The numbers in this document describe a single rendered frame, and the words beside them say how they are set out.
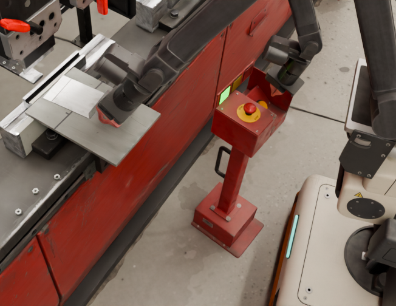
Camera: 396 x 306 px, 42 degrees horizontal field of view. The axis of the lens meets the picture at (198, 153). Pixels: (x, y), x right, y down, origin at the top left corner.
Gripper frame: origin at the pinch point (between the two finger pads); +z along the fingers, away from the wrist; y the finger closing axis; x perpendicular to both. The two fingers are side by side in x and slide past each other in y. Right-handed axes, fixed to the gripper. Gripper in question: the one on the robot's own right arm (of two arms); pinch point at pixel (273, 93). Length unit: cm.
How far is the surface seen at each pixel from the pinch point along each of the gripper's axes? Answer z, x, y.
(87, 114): -15, 53, 28
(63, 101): -13, 54, 35
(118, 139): -17, 54, 18
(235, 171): 36.0, 8.5, -6.8
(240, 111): 2.9, 11.0, 3.9
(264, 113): 1.7, 6.7, -1.8
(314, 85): 82, -90, -9
